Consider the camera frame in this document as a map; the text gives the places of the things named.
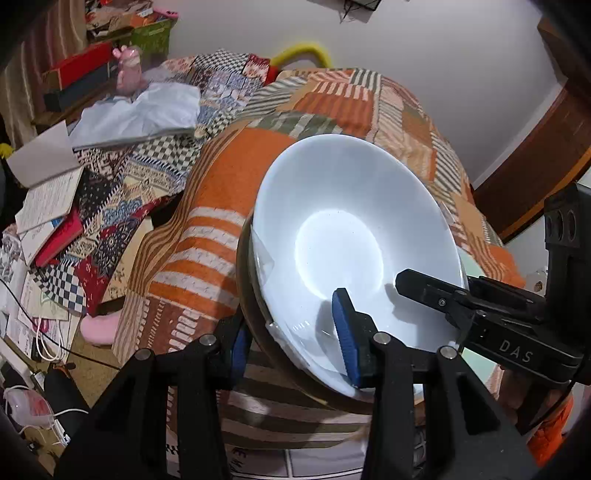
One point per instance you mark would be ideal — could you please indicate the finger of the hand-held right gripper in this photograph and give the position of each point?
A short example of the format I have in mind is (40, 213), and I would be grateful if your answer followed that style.
(425, 288)
(503, 290)

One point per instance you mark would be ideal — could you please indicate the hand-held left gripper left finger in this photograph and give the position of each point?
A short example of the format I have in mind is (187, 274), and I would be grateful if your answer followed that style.
(239, 357)

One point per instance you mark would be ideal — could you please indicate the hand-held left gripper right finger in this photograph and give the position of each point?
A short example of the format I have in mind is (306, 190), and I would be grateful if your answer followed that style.
(344, 332)

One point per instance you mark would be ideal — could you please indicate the pink bowl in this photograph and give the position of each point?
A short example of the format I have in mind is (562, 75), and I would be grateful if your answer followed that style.
(258, 332)

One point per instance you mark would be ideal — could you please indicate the white bowl with dark spots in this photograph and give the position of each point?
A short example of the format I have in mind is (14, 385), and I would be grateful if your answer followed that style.
(346, 207)

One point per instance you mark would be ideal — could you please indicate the person's right hand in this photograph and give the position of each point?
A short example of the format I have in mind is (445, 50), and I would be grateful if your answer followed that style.
(515, 392)

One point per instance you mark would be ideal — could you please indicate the wooden door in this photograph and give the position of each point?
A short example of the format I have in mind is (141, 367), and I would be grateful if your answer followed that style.
(531, 175)

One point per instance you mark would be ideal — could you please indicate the pink slipper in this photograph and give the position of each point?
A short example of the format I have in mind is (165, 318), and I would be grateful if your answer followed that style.
(101, 330)

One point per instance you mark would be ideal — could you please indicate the orange striped patchwork blanket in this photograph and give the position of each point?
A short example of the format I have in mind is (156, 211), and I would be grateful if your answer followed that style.
(207, 198)

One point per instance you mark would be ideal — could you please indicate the red book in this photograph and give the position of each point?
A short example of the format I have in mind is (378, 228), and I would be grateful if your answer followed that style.
(60, 240)

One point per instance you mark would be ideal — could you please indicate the white plastic bag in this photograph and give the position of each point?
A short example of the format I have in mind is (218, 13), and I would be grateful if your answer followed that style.
(27, 406)

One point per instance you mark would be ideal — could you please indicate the checkered patchwork quilt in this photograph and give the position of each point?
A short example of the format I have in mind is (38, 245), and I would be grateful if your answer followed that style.
(138, 161)

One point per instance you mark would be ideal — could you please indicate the white cloth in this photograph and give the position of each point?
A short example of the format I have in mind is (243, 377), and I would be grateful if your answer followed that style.
(152, 110)

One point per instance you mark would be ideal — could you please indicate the yellow hoop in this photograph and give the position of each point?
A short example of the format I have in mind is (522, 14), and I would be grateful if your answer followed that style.
(300, 47)

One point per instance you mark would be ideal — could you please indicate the open white notebook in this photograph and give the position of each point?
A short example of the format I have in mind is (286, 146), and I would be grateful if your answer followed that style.
(46, 157)

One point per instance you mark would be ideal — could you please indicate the dark blue box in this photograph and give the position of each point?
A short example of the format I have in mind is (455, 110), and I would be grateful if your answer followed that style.
(78, 94)

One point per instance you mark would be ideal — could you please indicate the pink plush toy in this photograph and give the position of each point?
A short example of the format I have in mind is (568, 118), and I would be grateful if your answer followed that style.
(129, 69)

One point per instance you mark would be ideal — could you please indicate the red box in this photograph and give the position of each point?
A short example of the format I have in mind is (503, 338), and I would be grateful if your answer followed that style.
(78, 64)

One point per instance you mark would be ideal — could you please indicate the striped brown curtain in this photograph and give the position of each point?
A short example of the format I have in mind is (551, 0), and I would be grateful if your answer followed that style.
(27, 92)

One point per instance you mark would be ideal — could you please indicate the green storage box with clutter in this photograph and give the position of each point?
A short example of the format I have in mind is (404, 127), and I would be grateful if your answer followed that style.
(120, 18)

